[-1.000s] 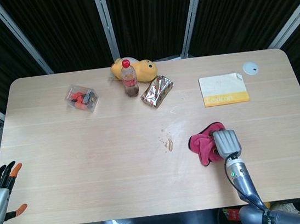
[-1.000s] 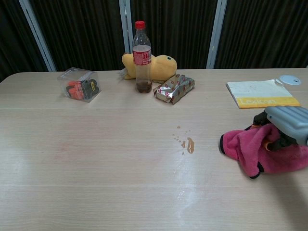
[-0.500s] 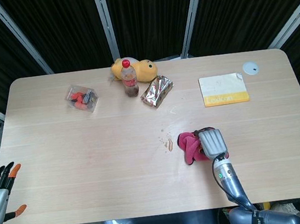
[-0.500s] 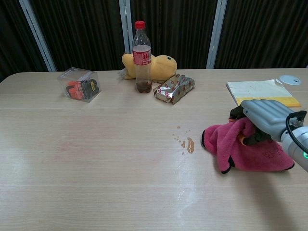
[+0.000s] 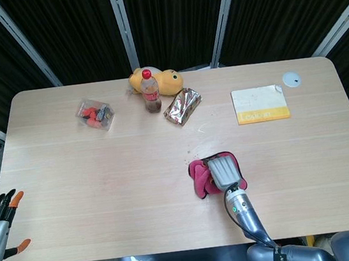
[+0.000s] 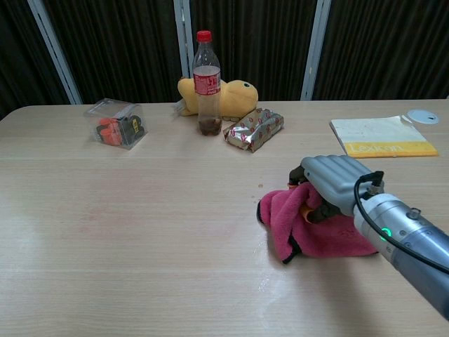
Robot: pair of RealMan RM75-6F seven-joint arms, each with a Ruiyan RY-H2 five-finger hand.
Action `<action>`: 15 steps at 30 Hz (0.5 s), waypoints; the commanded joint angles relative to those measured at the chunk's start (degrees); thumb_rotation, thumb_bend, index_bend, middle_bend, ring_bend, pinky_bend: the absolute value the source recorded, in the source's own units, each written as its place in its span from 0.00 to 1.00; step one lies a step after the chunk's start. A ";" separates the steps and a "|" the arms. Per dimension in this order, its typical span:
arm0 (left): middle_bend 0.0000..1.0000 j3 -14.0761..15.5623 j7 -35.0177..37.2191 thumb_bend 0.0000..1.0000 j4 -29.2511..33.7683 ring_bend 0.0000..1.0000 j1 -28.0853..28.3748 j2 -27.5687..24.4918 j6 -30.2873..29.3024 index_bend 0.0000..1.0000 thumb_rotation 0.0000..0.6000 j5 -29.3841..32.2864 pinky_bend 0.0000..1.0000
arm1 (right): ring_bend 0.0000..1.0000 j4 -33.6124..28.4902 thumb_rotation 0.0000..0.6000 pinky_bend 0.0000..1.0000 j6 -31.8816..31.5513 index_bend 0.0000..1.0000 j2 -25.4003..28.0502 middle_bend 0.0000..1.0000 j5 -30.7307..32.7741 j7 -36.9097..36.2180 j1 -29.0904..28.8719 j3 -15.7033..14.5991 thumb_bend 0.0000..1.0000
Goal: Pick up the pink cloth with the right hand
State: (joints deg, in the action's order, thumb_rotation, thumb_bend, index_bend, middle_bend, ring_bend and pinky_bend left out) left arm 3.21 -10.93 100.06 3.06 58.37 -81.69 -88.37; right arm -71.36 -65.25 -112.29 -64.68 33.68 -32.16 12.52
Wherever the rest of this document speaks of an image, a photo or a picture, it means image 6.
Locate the dark pleated curtain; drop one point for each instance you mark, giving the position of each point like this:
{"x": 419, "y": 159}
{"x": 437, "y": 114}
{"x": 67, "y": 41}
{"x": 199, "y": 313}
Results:
{"x": 122, "y": 52}

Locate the silver foil snack packet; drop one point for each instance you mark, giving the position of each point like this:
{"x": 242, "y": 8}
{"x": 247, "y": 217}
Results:
{"x": 254, "y": 130}

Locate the yellow plush toy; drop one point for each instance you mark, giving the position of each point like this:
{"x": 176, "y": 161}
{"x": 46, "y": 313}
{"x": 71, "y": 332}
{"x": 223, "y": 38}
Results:
{"x": 238, "y": 98}

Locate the pink microfiber cloth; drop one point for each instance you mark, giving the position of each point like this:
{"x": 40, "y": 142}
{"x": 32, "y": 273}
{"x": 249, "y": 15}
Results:
{"x": 326, "y": 242}

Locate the black item in box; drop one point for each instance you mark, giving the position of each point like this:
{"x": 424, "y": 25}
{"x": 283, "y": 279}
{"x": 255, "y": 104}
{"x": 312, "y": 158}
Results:
{"x": 135, "y": 128}

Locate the white yellow Lexicon booklet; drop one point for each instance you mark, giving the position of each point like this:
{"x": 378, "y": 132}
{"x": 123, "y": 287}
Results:
{"x": 379, "y": 133}

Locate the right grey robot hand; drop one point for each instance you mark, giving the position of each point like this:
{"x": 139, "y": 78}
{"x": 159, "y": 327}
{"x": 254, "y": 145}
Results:
{"x": 336, "y": 179}

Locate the grey metal post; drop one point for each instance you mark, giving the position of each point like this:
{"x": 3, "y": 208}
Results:
{"x": 183, "y": 35}
{"x": 315, "y": 49}
{"x": 56, "y": 52}

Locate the clear plastic box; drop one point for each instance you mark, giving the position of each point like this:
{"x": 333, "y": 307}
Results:
{"x": 105, "y": 110}

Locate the orange item in box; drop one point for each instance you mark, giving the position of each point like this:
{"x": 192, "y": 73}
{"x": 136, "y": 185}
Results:
{"x": 108, "y": 131}

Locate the white round lid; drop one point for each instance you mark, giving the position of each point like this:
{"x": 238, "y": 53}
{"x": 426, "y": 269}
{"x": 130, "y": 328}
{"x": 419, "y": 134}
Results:
{"x": 419, "y": 115}

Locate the cola bottle with red cap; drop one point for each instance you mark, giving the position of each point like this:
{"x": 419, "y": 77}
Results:
{"x": 207, "y": 102}

